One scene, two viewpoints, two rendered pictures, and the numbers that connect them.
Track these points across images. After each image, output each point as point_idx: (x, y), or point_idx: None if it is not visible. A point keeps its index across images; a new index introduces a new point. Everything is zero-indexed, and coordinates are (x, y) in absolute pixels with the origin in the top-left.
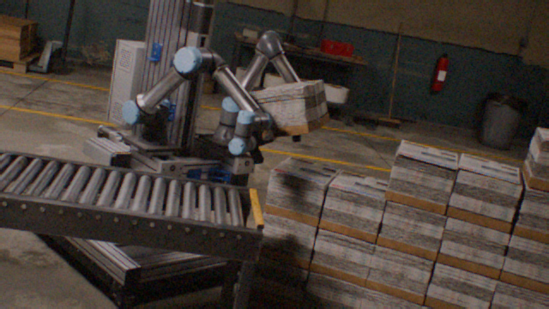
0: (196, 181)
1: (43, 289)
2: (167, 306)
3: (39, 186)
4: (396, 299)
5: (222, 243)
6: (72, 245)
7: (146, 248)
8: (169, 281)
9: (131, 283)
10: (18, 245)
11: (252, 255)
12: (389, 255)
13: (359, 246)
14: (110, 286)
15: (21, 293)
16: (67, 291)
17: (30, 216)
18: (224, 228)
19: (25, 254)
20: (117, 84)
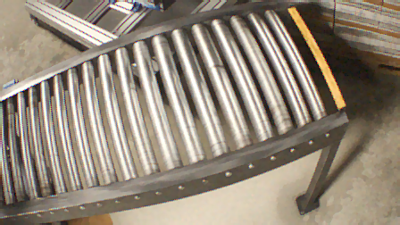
0: (222, 13)
1: (82, 107)
2: (204, 70)
3: (70, 156)
4: (397, 38)
5: (312, 145)
6: (84, 45)
7: (154, 21)
8: (195, 45)
9: (162, 79)
10: (44, 55)
11: (338, 137)
12: (392, 13)
13: (370, 8)
14: (137, 81)
15: (70, 123)
16: (100, 97)
17: (92, 210)
18: (312, 137)
19: (52, 64)
20: None
